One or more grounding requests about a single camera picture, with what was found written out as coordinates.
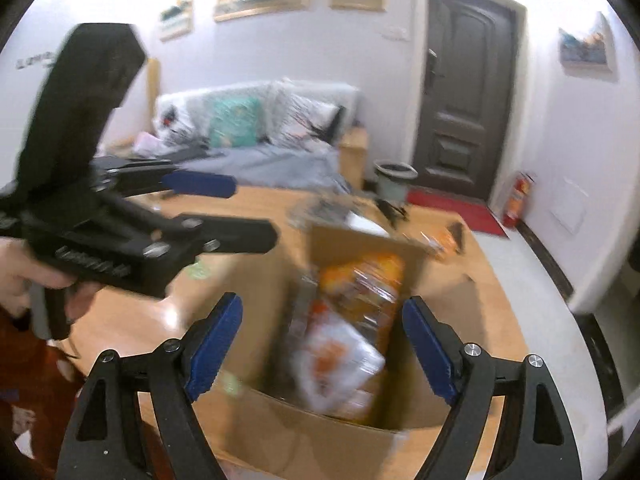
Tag orange duck feet snack pack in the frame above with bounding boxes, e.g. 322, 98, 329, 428
319, 252, 405, 354

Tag white spicy strips snack pack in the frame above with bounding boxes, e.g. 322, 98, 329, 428
293, 308, 385, 422

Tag black seaweed snack pack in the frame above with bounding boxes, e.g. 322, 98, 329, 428
285, 269, 319, 351

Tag person's left hand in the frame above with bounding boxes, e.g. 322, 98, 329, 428
1, 238, 102, 321

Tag white black small pillow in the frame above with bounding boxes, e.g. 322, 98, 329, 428
153, 99, 207, 148

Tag grey sofa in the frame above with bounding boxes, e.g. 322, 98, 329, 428
139, 78, 362, 194

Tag teal tree pillow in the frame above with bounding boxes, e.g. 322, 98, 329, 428
208, 96, 262, 148

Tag glass ashtray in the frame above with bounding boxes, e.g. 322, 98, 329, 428
288, 193, 386, 236

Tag white tree pillow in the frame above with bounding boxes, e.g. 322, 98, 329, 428
270, 94, 345, 152

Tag small sunset painting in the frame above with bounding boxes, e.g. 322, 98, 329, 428
160, 0, 193, 41

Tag wooden side table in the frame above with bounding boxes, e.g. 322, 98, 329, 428
338, 127, 369, 191

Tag brown cardboard box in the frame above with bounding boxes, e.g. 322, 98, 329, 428
186, 226, 495, 479

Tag grey trash bin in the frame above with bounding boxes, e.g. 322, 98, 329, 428
373, 160, 419, 204

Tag red door mat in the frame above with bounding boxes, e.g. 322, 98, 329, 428
408, 188, 506, 237

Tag red fire extinguisher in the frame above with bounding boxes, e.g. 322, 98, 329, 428
502, 171, 535, 229

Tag dark entrance door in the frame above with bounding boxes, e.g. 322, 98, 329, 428
412, 0, 516, 200

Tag white wall panel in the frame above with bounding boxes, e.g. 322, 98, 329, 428
550, 178, 589, 235

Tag white light switch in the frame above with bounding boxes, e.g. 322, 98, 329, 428
382, 26, 410, 42

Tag mountain painting right wall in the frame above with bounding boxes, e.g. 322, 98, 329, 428
559, 12, 613, 73

